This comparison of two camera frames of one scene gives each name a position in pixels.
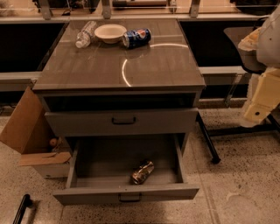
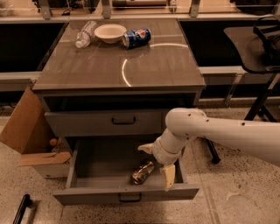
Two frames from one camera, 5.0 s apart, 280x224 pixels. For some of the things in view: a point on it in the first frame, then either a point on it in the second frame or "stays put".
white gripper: (269, 44) -> (159, 150)
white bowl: (111, 33) stays put
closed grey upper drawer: (121, 121) stays put
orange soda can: (143, 172) stays put
